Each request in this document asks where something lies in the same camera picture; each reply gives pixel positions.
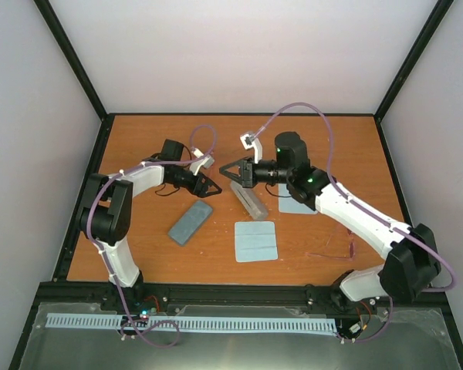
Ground near red transparent glasses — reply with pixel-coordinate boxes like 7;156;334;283
305;225;356;261

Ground black frame post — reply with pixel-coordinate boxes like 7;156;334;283
33;0;110;120
373;0;455;120

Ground right black frame post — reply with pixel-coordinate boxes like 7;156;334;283
373;0;455;120

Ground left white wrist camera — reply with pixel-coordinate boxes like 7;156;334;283
189;148;215;176

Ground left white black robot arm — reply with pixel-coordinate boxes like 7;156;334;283
76;140;221;311

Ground light blue slotted cable duct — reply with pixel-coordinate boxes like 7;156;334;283
45;313;337;335

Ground blue cleaning cloth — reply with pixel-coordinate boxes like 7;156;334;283
235;221;278;263
278;183;317;215

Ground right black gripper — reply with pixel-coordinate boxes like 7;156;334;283
219;156;291;189

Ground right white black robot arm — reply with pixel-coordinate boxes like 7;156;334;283
219;132;441;310

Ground grey green-lined glasses case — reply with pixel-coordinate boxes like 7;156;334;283
230;181;269;221

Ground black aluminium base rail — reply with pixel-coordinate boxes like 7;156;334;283
34;281;448;319

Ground left black frame post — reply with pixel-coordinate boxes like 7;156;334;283
33;0;110;120

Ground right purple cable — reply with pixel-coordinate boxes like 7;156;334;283
254;101;459;345

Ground blue-grey closed glasses case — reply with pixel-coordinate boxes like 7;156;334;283
167;200;213;246

